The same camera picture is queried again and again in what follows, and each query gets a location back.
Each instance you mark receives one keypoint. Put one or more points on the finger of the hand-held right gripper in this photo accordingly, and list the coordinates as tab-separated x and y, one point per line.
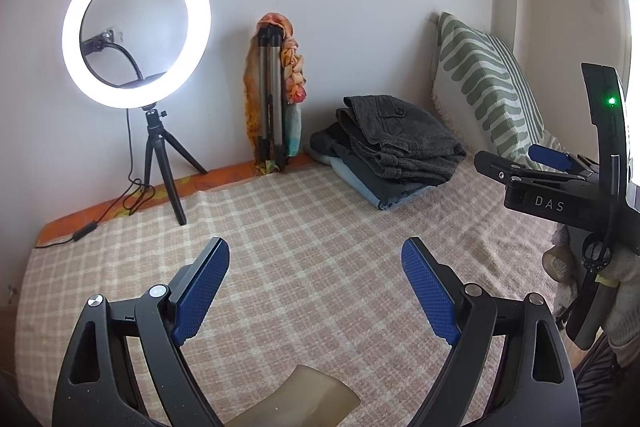
547	157
520	172

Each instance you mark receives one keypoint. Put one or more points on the bright window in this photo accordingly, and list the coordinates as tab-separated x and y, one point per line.
634	57

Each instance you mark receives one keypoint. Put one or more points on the light blue folded jeans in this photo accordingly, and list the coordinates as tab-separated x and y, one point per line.
387	204

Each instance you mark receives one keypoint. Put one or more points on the person's right hand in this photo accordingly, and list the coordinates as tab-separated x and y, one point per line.
627	302

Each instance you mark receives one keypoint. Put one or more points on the beige checked blanket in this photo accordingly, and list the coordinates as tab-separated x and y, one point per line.
300	217

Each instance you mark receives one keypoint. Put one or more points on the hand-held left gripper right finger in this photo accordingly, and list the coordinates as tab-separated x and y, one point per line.
430	292

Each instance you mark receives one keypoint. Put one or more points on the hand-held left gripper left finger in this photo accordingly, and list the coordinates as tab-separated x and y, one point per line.
200	292

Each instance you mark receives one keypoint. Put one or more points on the folded silver tripod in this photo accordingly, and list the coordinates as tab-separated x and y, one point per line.
270	97

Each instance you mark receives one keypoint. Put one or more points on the black gooseneck phone holder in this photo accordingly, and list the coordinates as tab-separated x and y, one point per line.
125	57

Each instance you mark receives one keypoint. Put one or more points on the person's striped trouser leg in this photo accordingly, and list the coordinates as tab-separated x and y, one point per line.
600	382

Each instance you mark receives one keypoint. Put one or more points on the small black tripod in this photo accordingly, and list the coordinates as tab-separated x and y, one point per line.
160	157

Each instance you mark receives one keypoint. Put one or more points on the dark grey folded garment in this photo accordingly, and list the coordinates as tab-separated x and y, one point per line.
380	187

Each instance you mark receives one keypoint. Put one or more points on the grey pants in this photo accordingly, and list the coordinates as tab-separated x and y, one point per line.
400	132

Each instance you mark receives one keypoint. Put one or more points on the folded tripod with orange scarf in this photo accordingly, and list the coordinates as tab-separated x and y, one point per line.
292	67

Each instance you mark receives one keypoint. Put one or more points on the green patterned pillow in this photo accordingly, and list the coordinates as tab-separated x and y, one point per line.
480	82

